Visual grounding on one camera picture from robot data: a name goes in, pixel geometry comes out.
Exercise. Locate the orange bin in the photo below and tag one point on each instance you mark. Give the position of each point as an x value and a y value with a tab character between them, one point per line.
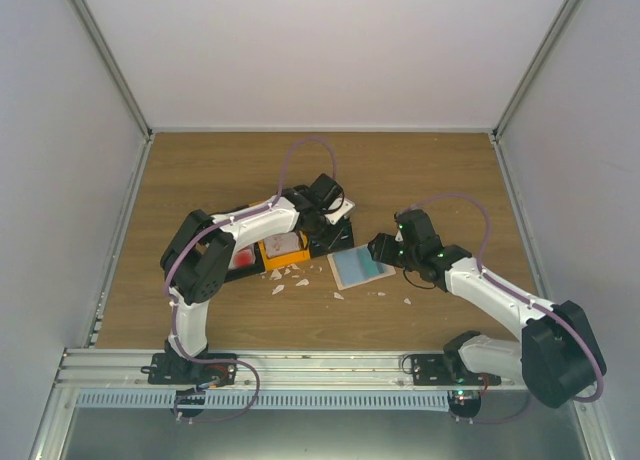
293	258

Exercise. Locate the black bin right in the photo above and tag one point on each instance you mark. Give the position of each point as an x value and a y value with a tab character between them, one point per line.
335	240

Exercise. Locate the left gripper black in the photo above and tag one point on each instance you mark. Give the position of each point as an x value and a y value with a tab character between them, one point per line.
332	241

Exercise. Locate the black bin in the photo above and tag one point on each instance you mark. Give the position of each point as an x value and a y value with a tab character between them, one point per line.
256	269
335	240

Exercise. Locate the aluminium rail frame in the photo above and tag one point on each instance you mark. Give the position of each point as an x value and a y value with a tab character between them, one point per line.
291	328

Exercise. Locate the teal VIP card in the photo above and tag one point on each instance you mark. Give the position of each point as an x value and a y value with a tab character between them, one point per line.
370	269

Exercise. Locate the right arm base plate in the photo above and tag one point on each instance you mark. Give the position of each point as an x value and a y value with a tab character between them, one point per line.
434	370

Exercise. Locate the red white card stack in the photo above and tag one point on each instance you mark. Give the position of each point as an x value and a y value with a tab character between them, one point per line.
244	258

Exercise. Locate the black bin left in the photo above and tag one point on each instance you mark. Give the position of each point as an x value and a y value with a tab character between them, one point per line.
256	269

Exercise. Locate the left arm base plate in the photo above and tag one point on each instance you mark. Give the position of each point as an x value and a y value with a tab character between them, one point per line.
171	369

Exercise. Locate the beige card holder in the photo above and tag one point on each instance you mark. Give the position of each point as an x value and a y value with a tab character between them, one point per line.
355	266

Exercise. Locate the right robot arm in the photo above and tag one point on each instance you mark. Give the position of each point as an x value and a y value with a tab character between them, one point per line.
554	352

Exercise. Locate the white pink card stack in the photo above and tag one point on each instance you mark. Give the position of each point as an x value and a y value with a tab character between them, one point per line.
282	244

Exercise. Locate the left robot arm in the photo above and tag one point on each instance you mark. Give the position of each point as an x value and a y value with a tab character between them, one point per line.
197	260

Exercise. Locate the grey slotted cable duct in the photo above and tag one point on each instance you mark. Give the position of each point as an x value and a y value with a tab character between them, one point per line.
269	399

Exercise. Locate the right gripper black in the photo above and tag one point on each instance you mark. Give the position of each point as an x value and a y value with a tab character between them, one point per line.
382	252

